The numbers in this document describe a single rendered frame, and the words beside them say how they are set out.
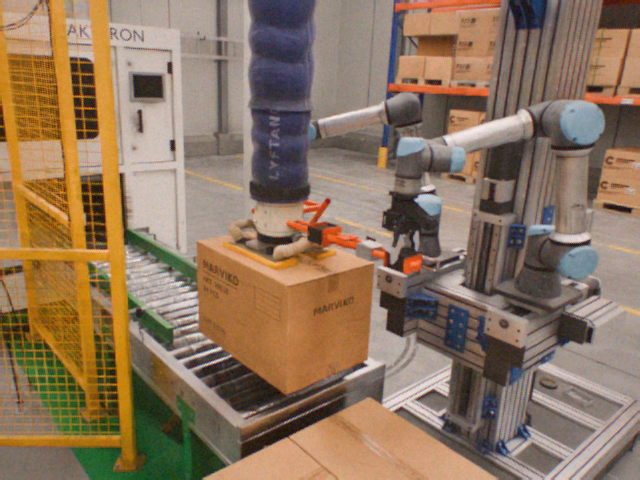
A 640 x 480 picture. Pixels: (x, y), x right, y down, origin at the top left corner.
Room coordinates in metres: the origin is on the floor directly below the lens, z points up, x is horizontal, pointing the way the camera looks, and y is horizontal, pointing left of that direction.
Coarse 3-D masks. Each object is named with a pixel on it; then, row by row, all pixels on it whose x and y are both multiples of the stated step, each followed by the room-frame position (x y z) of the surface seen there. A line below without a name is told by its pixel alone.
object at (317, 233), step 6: (324, 222) 1.84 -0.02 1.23; (312, 228) 1.76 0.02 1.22; (318, 228) 1.79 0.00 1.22; (324, 228) 1.79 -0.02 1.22; (330, 228) 1.75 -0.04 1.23; (336, 228) 1.77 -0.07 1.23; (312, 234) 1.77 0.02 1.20; (318, 234) 1.74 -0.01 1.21; (324, 234) 1.73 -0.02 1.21; (330, 234) 1.75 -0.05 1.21; (312, 240) 1.76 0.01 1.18; (318, 240) 1.74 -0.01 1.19; (324, 240) 1.73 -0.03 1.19
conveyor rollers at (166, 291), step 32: (128, 256) 3.33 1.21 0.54; (96, 288) 2.76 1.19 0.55; (128, 288) 2.78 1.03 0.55; (160, 288) 2.81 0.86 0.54; (192, 288) 2.83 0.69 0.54; (192, 320) 2.43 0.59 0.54; (192, 352) 2.13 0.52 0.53; (224, 352) 2.14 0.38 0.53; (256, 384) 1.92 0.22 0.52; (320, 384) 1.91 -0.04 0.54
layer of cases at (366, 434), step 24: (360, 408) 1.75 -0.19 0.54; (384, 408) 1.76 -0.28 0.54; (312, 432) 1.60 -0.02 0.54; (336, 432) 1.60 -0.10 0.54; (360, 432) 1.61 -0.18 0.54; (384, 432) 1.61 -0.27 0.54; (408, 432) 1.62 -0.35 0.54; (264, 456) 1.46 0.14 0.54; (288, 456) 1.47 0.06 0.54; (312, 456) 1.48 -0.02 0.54; (336, 456) 1.48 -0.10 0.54; (360, 456) 1.48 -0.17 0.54; (384, 456) 1.49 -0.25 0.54; (408, 456) 1.50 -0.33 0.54; (432, 456) 1.50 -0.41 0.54; (456, 456) 1.51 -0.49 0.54
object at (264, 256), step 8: (232, 240) 2.01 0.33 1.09; (248, 240) 1.95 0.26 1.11; (232, 248) 1.95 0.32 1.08; (240, 248) 1.92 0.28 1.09; (248, 248) 1.91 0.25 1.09; (272, 248) 1.85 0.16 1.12; (248, 256) 1.87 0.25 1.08; (256, 256) 1.84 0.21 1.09; (264, 256) 1.83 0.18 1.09; (272, 256) 1.83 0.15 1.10; (264, 264) 1.80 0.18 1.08; (272, 264) 1.77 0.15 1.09; (280, 264) 1.77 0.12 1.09; (288, 264) 1.79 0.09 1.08; (296, 264) 1.81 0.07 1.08
